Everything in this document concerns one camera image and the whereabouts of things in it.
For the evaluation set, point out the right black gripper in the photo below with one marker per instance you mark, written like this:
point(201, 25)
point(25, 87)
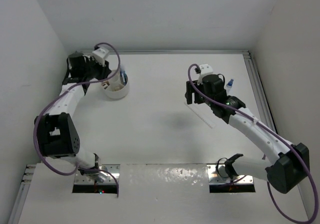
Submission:
point(189, 95)

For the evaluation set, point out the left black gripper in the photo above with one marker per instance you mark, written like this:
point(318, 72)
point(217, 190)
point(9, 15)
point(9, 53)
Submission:
point(105, 71)

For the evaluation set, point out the clear blue pen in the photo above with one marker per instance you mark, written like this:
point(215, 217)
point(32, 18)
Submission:
point(124, 73)

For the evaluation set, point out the dark blue pen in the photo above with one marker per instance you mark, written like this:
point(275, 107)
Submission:
point(122, 75)

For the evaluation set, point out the small blue-capped glue bottle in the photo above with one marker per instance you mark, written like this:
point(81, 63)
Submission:
point(229, 85)

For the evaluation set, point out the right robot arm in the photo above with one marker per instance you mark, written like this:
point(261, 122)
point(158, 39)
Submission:
point(282, 169)

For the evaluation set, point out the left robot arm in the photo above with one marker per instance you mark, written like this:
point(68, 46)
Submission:
point(54, 133)

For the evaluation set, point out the clear plastic ruler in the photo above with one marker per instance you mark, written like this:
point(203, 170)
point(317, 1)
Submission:
point(200, 114)

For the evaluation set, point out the white round compartment organizer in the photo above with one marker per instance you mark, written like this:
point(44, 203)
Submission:
point(114, 82)

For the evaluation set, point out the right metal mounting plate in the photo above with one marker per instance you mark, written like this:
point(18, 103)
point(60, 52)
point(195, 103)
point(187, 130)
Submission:
point(220, 185)

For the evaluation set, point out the metal mounting plate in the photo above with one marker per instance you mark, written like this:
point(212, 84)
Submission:
point(104, 181)
point(220, 185)

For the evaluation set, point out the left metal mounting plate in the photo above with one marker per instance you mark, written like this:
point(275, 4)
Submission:
point(104, 181)

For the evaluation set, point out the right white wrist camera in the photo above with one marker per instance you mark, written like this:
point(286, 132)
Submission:
point(202, 71)

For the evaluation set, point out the aluminium frame rail right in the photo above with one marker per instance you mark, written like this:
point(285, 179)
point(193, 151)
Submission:
point(259, 92)

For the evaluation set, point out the aluminium frame rail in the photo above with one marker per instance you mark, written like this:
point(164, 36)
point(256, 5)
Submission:
point(259, 92)
point(22, 194)

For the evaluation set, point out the aluminium frame rail left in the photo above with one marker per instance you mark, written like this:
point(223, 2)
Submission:
point(22, 194)

